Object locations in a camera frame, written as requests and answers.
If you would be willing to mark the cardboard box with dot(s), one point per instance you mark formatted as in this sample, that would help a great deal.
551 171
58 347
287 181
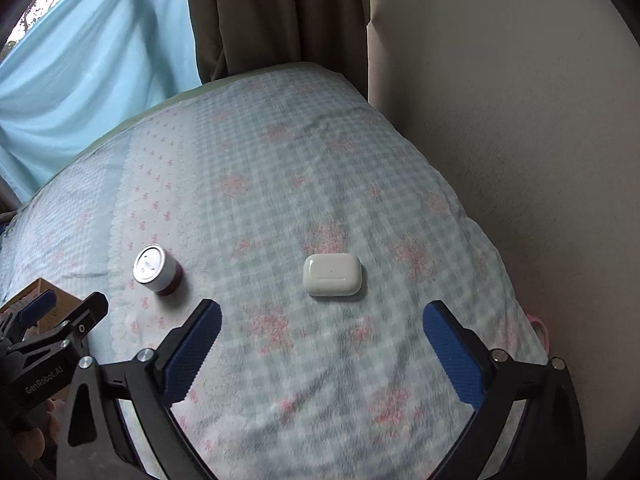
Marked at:
35 291

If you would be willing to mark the green mattress cover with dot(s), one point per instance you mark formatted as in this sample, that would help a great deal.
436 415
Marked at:
215 82

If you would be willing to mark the light blue cloth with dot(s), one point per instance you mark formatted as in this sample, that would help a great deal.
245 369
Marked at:
90 70

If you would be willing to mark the brown curtain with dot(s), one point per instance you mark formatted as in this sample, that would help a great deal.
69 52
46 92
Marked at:
280 15
7 200

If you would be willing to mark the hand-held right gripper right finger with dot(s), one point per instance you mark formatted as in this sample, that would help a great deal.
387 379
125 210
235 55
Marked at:
452 355

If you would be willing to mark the pink round object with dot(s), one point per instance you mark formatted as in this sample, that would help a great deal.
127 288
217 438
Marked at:
539 324

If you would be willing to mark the white earbuds case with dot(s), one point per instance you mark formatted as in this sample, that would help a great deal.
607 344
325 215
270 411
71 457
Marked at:
332 275

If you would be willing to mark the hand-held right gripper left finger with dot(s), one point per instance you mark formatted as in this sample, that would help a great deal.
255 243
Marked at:
192 352

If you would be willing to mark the white jar with silver lid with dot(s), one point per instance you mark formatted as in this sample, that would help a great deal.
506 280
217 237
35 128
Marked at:
152 267

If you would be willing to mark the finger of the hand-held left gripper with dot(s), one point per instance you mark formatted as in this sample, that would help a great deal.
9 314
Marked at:
85 316
37 307

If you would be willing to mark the checked floral bed sheet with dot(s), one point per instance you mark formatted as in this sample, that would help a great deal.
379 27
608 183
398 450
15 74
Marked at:
300 185

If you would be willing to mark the person's left hand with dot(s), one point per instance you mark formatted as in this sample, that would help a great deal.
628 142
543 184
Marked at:
51 412

